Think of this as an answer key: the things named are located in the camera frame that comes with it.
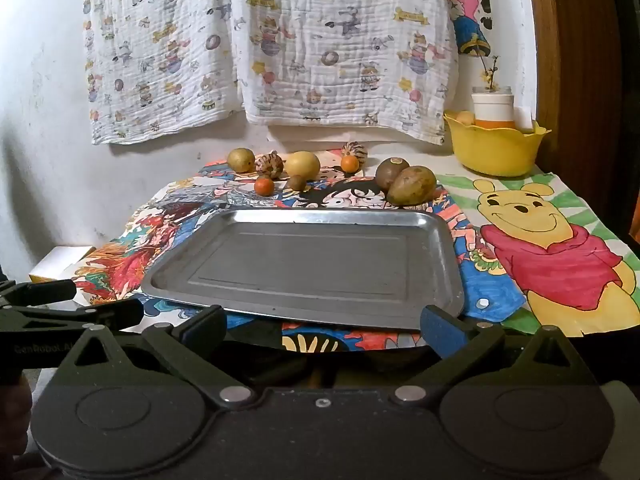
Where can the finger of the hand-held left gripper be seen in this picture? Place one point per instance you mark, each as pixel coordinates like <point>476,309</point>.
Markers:
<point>100,314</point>
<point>45,292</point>

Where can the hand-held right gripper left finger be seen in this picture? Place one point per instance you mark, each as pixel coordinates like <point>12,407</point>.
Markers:
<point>205,326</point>

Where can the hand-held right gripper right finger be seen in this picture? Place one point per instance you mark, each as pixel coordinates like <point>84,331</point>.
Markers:
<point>440,331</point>

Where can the metal tray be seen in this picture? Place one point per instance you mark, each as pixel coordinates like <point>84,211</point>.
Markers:
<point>300,270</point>

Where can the orange tangerine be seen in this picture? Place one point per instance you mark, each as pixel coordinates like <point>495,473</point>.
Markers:
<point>264,186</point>
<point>350,163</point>

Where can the large kiwi with sticker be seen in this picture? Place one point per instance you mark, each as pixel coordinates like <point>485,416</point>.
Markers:
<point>389,171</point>

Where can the green pear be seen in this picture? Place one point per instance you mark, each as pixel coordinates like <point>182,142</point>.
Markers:
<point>241,160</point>

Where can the small brown kiwi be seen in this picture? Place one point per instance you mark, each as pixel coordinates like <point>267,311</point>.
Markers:
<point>298,182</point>

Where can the striped pepino melon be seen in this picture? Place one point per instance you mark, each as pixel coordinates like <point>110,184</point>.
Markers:
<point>355,149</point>
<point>267,164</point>

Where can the yellow lemon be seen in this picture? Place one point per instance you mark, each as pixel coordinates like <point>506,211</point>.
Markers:
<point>302,165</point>

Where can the white box with yellow edge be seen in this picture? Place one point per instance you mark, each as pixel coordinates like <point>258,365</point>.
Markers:
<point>55,260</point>

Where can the yellow plastic bowl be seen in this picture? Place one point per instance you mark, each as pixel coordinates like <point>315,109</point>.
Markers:
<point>495,155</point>

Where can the pale round fruit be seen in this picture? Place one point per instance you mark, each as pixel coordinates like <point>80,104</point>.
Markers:
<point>465,118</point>

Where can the white card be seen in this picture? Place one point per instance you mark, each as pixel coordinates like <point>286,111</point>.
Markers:
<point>524,120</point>

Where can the white and orange jar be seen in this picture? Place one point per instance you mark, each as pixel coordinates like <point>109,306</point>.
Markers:
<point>492,107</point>

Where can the white printed muslin cloth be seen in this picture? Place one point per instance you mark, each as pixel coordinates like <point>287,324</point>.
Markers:
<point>350,60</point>
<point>150,60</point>

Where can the thin plant twig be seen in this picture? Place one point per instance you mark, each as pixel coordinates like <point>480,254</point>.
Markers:
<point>488,75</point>

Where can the colourful wall poster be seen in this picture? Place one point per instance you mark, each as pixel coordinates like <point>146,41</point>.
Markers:
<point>470,35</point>

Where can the wooden door frame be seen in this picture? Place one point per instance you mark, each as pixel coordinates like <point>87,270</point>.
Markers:
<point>575,60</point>

